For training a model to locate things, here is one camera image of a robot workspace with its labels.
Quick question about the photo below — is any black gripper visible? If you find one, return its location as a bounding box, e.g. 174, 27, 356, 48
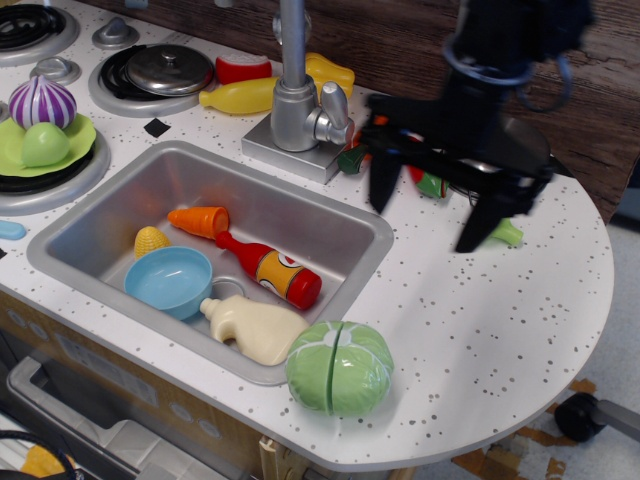
365, 94, 526, 253

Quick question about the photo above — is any light green toy broccoli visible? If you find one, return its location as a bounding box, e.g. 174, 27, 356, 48
490, 218, 523, 246

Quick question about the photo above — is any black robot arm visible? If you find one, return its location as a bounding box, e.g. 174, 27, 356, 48
360, 1, 593, 253

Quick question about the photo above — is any light blue plastic bowl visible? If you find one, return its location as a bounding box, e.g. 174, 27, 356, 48
124, 246, 213, 320

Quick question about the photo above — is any red toy chili pepper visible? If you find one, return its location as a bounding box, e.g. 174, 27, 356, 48
406, 165, 449, 199

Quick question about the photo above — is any stainless steel toy pot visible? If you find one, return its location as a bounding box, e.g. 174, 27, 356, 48
439, 144, 554, 209

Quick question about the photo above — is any silver toy faucet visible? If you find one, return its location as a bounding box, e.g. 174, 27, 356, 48
242, 1, 355, 184

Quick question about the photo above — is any red toy ketchup bottle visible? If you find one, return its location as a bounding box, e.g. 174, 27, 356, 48
215, 231, 322, 310

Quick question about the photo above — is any green toy cabbage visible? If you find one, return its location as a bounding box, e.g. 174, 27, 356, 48
285, 321, 395, 417

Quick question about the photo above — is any yellow toy mustard bottle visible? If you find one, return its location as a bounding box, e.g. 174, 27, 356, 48
198, 77, 279, 115

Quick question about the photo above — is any cream toy mayonnaise bottle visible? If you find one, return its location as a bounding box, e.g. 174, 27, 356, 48
200, 295, 310, 366

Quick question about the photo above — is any half orange toy carrot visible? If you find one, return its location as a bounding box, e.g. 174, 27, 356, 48
167, 206, 230, 240

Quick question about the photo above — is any red toy cheese wedge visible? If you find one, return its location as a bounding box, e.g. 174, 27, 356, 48
215, 53, 272, 85

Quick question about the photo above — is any black caster wheel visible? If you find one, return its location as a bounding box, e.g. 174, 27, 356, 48
554, 392, 605, 443

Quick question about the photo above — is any black tape square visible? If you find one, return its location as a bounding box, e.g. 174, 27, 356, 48
144, 118, 171, 138

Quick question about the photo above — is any yellow toy corn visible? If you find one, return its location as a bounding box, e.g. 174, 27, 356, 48
134, 226, 171, 259

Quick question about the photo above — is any stainless steel pot lid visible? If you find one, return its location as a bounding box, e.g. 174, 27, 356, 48
125, 44, 214, 97

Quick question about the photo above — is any grey stove knob rear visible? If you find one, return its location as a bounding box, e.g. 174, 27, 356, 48
92, 17, 140, 50

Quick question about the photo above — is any grey stove knob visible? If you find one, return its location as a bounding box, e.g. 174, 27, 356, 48
92, 17, 140, 50
30, 56, 82, 86

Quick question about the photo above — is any green plastic plate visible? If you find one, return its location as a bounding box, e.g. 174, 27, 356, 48
1, 114, 96, 178

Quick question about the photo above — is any silver toy sink basin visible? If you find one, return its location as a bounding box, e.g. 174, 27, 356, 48
27, 141, 394, 385

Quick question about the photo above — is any light green toy pear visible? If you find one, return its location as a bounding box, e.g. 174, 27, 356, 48
21, 122, 70, 168

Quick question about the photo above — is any purple striped toy onion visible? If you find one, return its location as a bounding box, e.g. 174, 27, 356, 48
9, 75, 77, 130

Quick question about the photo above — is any black coil burner front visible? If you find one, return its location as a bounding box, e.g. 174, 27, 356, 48
1, 132, 111, 217

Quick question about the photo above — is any light blue toy piece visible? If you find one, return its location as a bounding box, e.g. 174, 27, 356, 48
0, 220, 26, 240

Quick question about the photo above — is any black coil burner rear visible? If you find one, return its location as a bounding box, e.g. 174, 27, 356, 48
1, 4, 80, 68

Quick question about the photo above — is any grey oven door handle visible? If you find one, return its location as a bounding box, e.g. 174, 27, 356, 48
5, 357, 166, 480

